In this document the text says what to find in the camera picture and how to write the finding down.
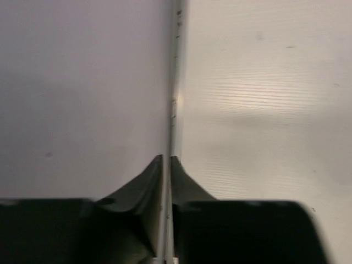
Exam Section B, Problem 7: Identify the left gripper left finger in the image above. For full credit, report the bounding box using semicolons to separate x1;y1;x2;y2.
1;155;163;263

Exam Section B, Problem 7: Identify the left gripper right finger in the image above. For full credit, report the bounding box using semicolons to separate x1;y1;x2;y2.
170;156;330;263

